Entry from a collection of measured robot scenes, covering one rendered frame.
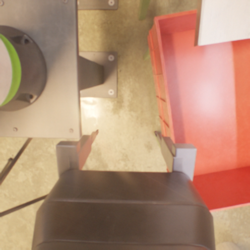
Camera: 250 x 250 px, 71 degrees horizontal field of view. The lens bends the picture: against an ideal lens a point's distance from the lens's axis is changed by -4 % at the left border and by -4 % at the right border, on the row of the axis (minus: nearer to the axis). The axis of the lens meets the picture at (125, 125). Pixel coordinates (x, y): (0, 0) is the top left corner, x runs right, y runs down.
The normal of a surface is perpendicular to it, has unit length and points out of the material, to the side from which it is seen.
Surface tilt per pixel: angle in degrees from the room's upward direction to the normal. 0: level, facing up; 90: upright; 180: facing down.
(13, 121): 0
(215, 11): 30
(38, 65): 62
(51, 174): 0
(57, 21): 0
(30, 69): 77
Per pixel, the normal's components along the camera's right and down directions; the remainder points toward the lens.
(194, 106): -0.01, 0.25
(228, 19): 0.07, 0.69
